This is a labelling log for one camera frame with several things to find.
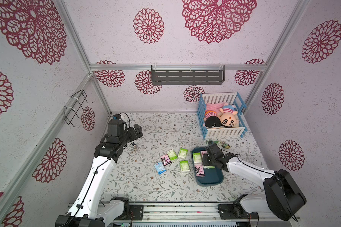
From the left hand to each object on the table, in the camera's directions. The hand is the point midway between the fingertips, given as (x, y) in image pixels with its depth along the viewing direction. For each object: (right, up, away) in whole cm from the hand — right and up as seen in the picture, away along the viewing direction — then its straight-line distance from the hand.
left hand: (135, 131), depth 76 cm
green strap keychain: (+53, -9, +27) cm, 60 cm away
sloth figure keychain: (+58, -11, +23) cm, 64 cm away
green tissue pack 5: (+28, -22, +12) cm, 38 cm away
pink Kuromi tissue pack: (+37, -25, +9) cm, 46 cm away
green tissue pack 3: (+20, -16, +16) cm, 31 cm away
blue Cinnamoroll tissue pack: (+13, -24, +12) cm, 29 cm away
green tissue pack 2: (+42, -23, +11) cm, 50 cm away
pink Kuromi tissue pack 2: (+16, -19, +14) cm, 29 cm away
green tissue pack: (+36, -17, +12) cm, 42 cm away
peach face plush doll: (+60, +8, +22) cm, 64 cm away
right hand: (+43, -19, +14) cm, 49 cm away
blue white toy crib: (+68, +24, +34) cm, 80 cm away
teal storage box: (+46, -28, +10) cm, 54 cm away
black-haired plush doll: (+49, +6, +22) cm, 54 cm away
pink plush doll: (+53, +16, +36) cm, 66 cm away
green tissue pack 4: (+27, -16, +18) cm, 36 cm away
